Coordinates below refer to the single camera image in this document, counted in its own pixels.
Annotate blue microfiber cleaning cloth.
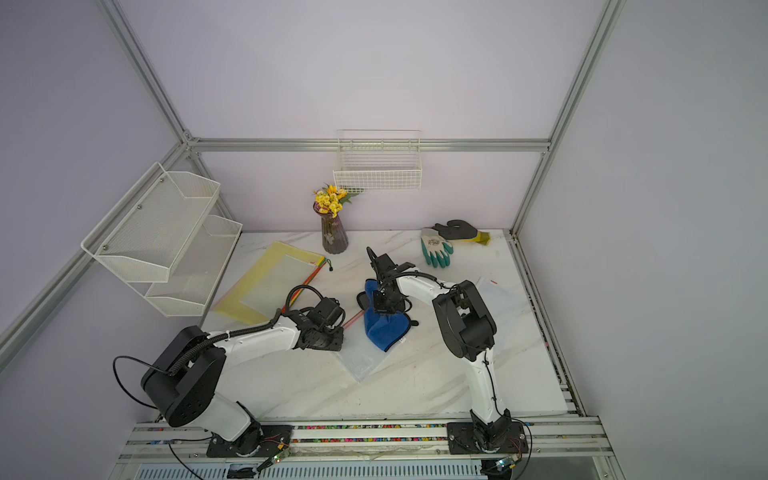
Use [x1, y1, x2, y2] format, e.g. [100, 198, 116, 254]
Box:
[357, 279, 419, 352]

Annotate red zipper mesh document bag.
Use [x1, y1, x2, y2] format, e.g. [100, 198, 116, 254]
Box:
[336, 311, 401, 383]

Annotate yellow mesh document bag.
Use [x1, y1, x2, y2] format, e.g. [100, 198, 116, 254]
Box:
[213, 241, 327, 325]

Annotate clear white mesh document bag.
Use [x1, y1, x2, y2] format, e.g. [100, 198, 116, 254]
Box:
[477, 278, 526, 342]

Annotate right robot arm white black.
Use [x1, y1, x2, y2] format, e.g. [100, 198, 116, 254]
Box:
[359, 247, 513, 432]

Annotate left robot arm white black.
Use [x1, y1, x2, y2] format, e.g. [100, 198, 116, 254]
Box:
[140, 297, 346, 444]

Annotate green white work glove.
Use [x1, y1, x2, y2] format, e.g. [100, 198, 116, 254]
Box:
[420, 228, 454, 268]

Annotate dark purple glass vase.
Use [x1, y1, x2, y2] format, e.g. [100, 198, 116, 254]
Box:
[313, 202, 349, 254]

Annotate black yellow work glove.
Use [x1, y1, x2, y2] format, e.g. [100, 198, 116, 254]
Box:
[433, 219, 491, 245]

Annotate yellow artificial flowers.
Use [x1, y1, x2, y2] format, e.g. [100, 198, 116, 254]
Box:
[313, 184, 357, 218]

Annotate white two-tier mesh shelf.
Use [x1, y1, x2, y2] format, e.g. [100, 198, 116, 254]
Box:
[81, 163, 242, 317]

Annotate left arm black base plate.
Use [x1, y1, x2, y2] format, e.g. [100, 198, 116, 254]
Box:
[206, 424, 294, 458]

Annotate white wire wall basket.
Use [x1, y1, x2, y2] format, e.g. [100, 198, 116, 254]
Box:
[333, 129, 423, 193]

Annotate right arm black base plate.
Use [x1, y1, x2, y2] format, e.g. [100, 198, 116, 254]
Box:
[446, 419, 529, 455]

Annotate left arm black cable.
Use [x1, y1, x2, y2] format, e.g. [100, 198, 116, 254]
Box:
[112, 355, 163, 412]

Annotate aluminium frame rail base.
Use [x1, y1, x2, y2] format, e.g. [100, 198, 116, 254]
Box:
[109, 416, 625, 479]

